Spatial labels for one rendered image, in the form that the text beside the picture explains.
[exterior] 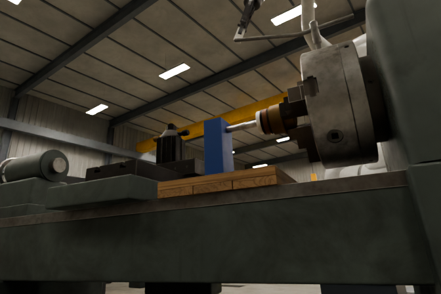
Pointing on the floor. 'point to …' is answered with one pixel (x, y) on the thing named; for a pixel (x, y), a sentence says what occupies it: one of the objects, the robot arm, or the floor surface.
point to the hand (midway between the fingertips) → (239, 35)
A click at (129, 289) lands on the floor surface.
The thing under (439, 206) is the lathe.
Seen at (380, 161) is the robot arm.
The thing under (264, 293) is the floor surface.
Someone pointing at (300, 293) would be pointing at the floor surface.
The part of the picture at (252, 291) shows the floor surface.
